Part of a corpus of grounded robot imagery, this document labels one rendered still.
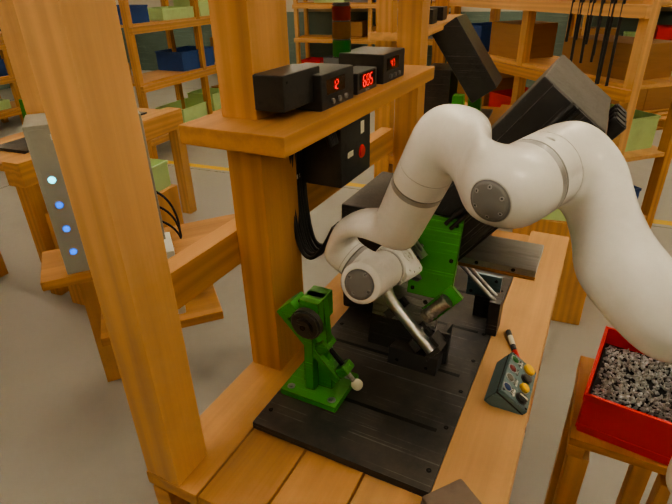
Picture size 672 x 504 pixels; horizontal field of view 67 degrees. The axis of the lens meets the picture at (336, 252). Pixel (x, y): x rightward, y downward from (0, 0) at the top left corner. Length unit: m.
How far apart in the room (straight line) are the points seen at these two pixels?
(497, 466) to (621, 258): 0.63
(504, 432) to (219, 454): 0.63
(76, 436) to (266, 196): 1.82
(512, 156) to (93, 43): 0.56
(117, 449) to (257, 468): 1.45
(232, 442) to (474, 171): 0.85
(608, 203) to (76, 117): 0.70
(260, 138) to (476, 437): 0.78
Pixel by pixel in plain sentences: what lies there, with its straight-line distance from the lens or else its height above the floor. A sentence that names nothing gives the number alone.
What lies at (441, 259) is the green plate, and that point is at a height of 1.17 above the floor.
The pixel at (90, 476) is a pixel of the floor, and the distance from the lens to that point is 2.51.
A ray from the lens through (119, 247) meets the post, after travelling 0.85.
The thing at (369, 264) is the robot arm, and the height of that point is 1.31.
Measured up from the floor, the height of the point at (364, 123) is 1.47.
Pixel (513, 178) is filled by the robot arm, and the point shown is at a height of 1.59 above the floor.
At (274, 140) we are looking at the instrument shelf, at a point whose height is 1.53.
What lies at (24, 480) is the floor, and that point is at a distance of 2.63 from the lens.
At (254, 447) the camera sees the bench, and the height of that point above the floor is 0.88.
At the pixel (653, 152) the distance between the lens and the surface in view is 4.06.
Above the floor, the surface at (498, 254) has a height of 1.13.
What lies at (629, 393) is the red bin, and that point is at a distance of 1.47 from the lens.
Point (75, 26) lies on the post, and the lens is 0.78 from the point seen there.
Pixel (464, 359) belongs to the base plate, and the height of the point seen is 0.90.
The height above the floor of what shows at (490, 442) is 0.90.
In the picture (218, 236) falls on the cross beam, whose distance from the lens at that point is 1.20.
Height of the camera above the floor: 1.79
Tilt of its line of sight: 28 degrees down
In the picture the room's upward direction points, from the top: 1 degrees counter-clockwise
